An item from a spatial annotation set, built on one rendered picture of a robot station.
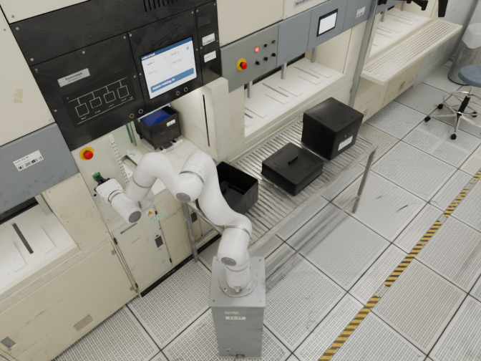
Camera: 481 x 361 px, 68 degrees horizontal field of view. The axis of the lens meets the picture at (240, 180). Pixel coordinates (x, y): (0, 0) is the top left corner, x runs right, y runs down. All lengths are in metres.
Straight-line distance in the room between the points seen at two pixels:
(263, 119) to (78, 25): 1.48
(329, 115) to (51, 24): 1.67
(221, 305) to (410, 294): 1.55
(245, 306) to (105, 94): 1.17
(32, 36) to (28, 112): 0.28
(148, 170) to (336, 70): 2.25
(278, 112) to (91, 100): 1.45
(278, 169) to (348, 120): 0.56
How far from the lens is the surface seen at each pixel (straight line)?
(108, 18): 1.60
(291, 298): 2.71
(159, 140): 2.31
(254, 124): 2.56
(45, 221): 2.29
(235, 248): 1.49
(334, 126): 2.37
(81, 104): 1.65
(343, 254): 2.96
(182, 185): 1.25
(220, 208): 1.40
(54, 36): 1.53
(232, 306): 1.84
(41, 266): 2.10
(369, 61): 3.53
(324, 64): 3.32
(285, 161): 2.30
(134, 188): 1.46
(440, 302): 2.99
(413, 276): 3.02
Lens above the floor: 2.43
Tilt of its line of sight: 46 degrees down
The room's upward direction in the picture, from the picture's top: 2 degrees counter-clockwise
